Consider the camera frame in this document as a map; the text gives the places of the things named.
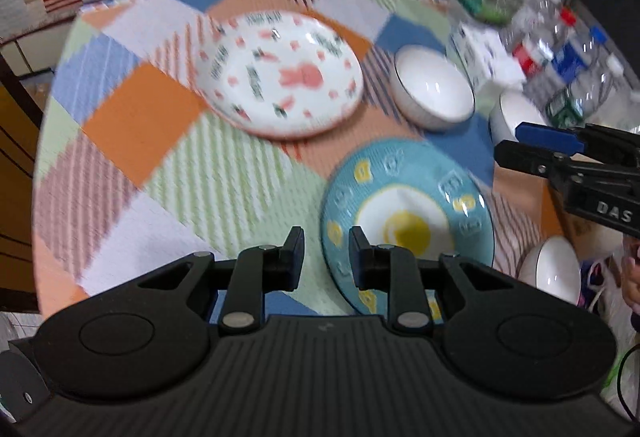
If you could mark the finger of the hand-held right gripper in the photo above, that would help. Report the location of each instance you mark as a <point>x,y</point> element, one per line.
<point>525,158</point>
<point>547,136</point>

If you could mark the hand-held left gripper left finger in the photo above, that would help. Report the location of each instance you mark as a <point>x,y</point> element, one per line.
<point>296,262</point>

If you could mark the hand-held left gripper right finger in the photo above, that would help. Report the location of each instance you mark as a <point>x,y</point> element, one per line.
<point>357,262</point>

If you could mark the white dark-rimmed bowl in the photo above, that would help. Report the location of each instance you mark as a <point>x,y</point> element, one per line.
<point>515,114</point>
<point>552,267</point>
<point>435,84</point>

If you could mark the blue egg print plate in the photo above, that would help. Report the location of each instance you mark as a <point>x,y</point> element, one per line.
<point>400,197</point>

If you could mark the white carrot print plate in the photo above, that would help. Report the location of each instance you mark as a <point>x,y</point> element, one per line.
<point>285,72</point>

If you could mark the person's right hand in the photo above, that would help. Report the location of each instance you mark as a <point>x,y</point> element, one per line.
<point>632,277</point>

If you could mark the large white cap water bottle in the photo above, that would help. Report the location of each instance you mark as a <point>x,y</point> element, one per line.
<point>582,92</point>

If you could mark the white plastic bag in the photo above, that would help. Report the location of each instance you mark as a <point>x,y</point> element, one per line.
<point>607,287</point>

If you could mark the blue cap water bottle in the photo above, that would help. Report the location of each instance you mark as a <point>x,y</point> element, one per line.
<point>575,59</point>

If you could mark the red cap water bottle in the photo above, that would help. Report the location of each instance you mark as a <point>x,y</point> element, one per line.
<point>537,49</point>

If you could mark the white tissue pack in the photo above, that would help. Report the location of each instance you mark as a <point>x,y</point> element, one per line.
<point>482,54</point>

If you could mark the small white cap water bottle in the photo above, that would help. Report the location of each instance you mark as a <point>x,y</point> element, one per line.
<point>542,9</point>

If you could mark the green plastic basket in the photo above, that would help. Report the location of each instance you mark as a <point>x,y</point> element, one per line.
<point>482,4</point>

